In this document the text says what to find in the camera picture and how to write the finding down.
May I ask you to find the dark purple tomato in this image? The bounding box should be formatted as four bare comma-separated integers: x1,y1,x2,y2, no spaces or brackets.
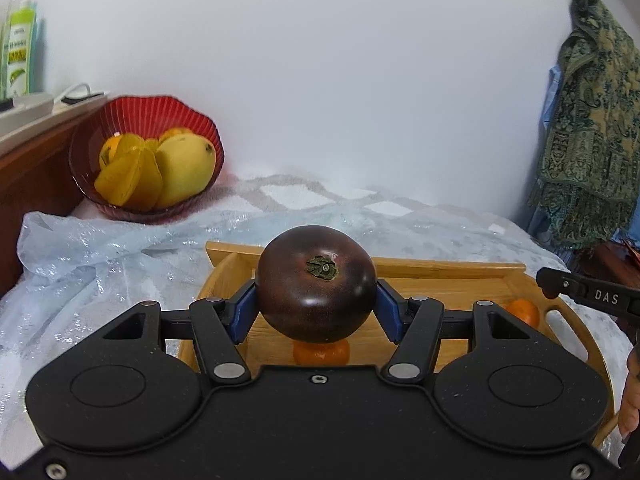
256,225,378,345

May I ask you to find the person's right hand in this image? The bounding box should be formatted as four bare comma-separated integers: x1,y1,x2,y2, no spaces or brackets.
617,342,640,441

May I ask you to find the beige oval tray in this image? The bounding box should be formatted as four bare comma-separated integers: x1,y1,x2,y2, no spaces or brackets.
0,92,54,138

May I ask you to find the small orange-yellow fruit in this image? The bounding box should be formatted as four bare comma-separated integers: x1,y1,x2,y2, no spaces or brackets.
98,135,123,171

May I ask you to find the red ribbed bowl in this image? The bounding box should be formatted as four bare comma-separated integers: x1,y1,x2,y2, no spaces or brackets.
69,94,224,224

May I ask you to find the yellow mango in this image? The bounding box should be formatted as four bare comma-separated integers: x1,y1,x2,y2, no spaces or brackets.
155,135,217,209

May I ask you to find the yellow starfruit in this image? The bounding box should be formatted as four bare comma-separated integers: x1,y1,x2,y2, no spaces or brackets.
94,133,164,212

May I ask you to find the small orange mandarin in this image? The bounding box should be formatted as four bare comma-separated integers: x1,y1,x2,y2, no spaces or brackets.
502,298,541,328
292,340,351,367

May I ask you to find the white pink blanket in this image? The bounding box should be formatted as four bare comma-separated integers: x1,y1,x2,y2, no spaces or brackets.
70,172,441,223

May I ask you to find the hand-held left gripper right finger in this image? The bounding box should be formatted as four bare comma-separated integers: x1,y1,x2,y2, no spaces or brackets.
376,280,538,386

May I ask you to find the green gold patterned scarf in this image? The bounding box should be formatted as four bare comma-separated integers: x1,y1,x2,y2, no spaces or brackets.
529,0,640,251

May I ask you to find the green white bottle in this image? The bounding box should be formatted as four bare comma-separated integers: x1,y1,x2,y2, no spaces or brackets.
0,0,38,101

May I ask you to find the wooden headboard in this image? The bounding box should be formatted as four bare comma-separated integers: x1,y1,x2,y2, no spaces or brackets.
0,105,108,301

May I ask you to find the clear plastic sheet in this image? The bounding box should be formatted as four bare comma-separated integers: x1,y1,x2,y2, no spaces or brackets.
0,200,626,461

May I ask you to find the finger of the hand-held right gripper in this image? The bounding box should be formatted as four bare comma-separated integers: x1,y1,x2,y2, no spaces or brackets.
536,267,640,319

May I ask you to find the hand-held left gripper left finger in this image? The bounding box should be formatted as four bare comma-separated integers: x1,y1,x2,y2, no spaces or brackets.
102,280,258,386

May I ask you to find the wooden serving tray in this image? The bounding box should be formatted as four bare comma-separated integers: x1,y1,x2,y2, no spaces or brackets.
177,241,621,446

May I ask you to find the brown wooden furniture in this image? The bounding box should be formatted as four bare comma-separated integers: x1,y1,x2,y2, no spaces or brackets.
572,240,640,331

